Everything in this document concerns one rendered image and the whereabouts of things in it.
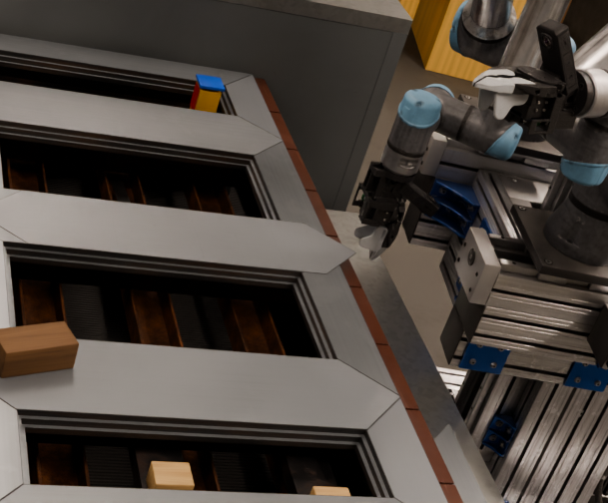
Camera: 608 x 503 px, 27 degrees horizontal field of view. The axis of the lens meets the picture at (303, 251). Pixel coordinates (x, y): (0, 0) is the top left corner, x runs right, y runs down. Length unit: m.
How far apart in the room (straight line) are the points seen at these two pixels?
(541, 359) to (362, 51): 1.04
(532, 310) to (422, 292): 1.77
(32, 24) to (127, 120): 0.42
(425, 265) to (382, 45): 1.28
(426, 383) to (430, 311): 1.58
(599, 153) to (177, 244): 0.81
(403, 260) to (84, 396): 2.49
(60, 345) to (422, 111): 0.82
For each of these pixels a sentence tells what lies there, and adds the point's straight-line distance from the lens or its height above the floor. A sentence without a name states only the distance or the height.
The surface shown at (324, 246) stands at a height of 0.85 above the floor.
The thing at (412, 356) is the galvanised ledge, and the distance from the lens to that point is 2.58.
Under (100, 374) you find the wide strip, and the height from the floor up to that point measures 0.85.
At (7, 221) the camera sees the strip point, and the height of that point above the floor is 0.85.
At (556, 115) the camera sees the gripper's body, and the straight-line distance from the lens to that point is 1.89.
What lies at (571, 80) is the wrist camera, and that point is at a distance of 1.90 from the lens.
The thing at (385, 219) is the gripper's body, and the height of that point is 0.95.
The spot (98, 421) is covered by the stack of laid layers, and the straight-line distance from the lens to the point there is 1.92.
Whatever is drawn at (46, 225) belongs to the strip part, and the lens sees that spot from 2.32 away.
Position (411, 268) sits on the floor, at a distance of 4.28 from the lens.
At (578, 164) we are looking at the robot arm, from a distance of 2.03.
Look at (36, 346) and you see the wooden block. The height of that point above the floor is 0.90.
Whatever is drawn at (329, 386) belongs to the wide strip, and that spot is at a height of 0.85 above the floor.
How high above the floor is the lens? 2.07
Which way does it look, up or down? 30 degrees down
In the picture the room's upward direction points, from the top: 19 degrees clockwise
